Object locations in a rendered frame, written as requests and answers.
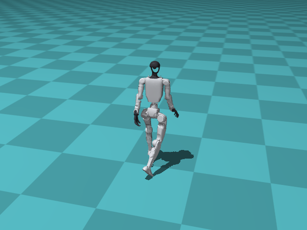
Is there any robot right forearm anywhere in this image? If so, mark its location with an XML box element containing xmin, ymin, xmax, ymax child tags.
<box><xmin>167</xmin><ymin>95</ymin><xmax>174</xmax><ymax>111</ymax></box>

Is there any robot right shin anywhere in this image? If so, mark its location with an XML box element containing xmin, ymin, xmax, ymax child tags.
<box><xmin>147</xmin><ymin>141</ymin><xmax>161</xmax><ymax>169</ymax></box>

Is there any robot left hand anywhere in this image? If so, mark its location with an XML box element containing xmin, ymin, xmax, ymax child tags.
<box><xmin>134</xmin><ymin>110</ymin><xmax>140</xmax><ymax>126</ymax></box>

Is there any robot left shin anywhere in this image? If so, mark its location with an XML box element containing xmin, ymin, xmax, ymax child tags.
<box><xmin>145</xmin><ymin>128</ymin><xmax>152</xmax><ymax>151</ymax></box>

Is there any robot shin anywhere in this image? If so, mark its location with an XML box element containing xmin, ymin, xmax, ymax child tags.
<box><xmin>147</xmin><ymin>141</ymin><xmax>161</xmax><ymax>169</ymax></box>
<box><xmin>145</xmin><ymin>128</ymin><xmax>152</xmax><ymax>151</ymax></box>

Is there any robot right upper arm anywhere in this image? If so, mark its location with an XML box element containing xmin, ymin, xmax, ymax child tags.
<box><xmin>162</xmin><ymin>79</ymin><xmax>170</xmax><ymax>100</ymax></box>

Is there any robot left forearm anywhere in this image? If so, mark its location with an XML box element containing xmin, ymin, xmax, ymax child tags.
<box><xmin>133</xmin><ymin>94</ymin><xmax>141</xmax><ymax>114</ymax></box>

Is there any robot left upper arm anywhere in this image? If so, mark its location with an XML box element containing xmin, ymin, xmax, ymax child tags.
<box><xmin>138</xmin><ymin>78</ymin><xmax>146</xmax><ymax>100</ymax></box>

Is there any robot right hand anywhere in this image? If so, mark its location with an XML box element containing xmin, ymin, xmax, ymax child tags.
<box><xmin>172</xmin><ymin>108</ymin><xmax>179</xmax><ymax>118</ymax></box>

